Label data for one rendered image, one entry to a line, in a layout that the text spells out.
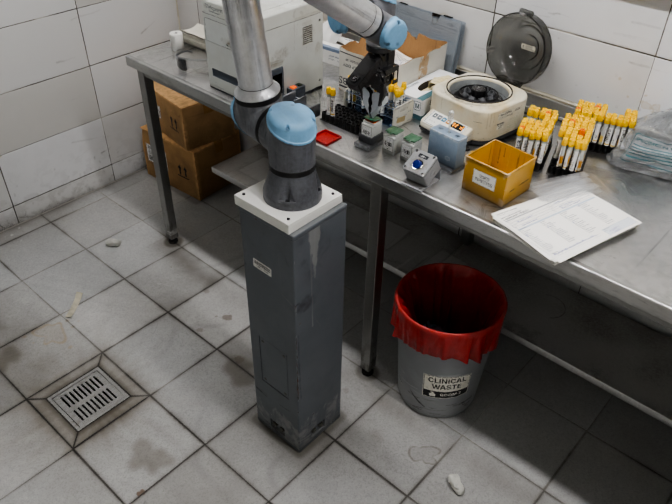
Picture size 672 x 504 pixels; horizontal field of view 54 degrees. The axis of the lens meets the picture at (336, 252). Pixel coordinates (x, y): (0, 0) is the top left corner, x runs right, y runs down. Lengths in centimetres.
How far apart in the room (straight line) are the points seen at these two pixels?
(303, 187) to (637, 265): 80
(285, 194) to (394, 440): 100
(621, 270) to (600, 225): 16
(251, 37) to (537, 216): 82
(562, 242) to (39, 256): 228
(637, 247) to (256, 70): 100
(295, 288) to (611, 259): 77
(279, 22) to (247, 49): 54
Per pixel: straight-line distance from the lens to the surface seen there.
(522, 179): 180
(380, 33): 164
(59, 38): 324
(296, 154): 157
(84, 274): 302
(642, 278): 165
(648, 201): 193
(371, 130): 194
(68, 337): 274
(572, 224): 173
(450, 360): 210
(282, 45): 215
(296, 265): 166
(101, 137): 348
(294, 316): 178
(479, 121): 199
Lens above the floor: 183
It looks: 38 degrees down
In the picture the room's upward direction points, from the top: 1 degrees clockwise
